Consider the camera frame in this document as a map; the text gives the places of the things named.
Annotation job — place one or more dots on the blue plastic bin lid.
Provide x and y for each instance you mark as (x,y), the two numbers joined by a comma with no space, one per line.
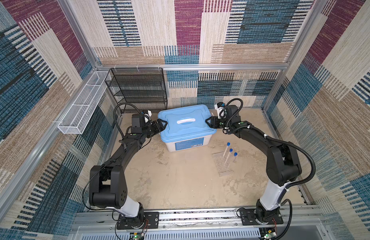
(186,123)

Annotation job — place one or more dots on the black wire mesh shelf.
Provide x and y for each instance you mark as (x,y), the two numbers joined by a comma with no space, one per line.
(144,88)

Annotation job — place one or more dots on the aluminium mounting rail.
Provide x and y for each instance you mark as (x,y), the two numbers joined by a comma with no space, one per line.
(308,223)

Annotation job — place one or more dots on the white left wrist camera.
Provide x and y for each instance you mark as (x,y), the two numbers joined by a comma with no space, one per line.
(147,115)

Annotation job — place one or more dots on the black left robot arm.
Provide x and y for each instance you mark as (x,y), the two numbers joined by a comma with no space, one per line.
(107,186)

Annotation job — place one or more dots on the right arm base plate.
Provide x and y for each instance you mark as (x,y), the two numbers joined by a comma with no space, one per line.
(252,217)

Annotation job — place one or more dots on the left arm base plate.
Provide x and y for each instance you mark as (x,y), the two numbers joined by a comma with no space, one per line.
(147,220)

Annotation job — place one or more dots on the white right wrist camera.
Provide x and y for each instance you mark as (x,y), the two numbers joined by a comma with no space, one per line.
(220,108)

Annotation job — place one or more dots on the white wire mesh basket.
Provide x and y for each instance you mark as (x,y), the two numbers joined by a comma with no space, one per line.
(80,112)

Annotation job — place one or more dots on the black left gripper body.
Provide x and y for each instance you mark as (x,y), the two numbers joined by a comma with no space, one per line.
(150,130)

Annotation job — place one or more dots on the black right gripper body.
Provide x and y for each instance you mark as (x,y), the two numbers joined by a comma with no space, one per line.
(222,122)

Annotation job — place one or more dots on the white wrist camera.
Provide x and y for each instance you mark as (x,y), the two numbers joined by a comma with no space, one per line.
(147,115)
(220,108)

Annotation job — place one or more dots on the white plastic storage bin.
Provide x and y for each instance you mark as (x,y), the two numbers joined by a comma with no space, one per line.
(188,144)

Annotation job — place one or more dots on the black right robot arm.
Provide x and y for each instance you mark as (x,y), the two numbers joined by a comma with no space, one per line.
(283,164)

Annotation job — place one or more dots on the blue capped test tube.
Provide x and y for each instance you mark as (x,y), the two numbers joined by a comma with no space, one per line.
(227,151)
(232,159)
(228,156)

